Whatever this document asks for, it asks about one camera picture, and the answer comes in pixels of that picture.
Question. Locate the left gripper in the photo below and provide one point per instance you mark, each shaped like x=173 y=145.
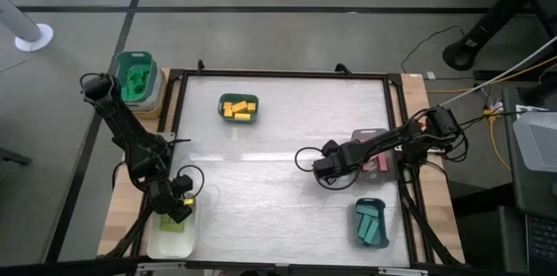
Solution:
x=165 y=197

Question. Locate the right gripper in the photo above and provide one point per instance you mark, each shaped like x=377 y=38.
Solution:
x=339 y=163

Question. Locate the light green rectangular block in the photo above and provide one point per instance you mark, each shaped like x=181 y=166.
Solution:
x=174 y=227
x=164 y=219

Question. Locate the pink rectangular block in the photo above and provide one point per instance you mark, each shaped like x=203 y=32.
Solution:
x=383 y=162
x=369 y=166

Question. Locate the short yellow block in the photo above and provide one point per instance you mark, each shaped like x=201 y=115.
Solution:
x=251 y=107

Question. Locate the yellow cylinder block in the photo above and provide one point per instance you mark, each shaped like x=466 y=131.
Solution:
x=242 y=116

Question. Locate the small yellow cube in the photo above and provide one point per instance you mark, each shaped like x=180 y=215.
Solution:
x=227 y=105
x=227 y=113

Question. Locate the long yellow rectangular block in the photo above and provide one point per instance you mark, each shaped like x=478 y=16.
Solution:
x=239 y=106

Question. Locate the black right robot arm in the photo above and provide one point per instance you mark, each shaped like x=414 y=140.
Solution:
x=391 y=139

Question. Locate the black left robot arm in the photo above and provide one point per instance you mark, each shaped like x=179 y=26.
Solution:
x=126 y=132

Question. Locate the pile of green blocks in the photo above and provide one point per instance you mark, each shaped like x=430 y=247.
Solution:
x=138 y=84

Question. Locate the white plastic bin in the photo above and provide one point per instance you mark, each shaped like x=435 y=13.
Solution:
x=174 y=245

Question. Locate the clear grey plastic bin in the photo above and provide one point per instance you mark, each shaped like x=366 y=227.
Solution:
x=367 y=134

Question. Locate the blue-grey plastic bin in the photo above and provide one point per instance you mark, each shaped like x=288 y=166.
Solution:
x=383 y=206

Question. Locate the grey metal bar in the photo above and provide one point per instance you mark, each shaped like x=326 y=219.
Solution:
x=278 y=270

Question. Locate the dark green small bin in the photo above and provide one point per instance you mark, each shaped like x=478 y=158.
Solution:
x=235 y=96

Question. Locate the power strip with plugs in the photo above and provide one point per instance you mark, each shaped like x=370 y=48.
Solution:
x=494 y=110

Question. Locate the teal storage bin stack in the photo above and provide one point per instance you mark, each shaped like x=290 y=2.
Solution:
x=126 y=60

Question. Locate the black floor stand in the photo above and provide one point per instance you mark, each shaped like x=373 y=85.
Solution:
x=461 y=51

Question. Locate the dark furniture foot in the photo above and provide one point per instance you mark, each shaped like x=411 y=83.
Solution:
x=15 y=157

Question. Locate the grey plastic box lid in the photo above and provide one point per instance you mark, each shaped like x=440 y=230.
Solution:
x=539 y=141

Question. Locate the black keyboard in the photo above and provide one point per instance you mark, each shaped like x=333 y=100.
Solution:
x=544 y=237

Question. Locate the white pole stand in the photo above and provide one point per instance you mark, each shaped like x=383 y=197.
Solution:
x=35 y=37

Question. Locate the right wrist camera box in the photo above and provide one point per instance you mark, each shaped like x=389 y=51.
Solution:
x=329 y=147

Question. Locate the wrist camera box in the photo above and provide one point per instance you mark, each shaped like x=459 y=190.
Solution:
x=183 y=182
x=329 y=147

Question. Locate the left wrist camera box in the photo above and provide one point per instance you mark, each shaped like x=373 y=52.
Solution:
x=183 y=182

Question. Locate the black frame clamp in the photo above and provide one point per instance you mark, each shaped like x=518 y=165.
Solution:
x=200 y=66
x=343 y=68

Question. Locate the black table frame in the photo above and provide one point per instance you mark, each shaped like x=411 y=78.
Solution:
x=283 y=74

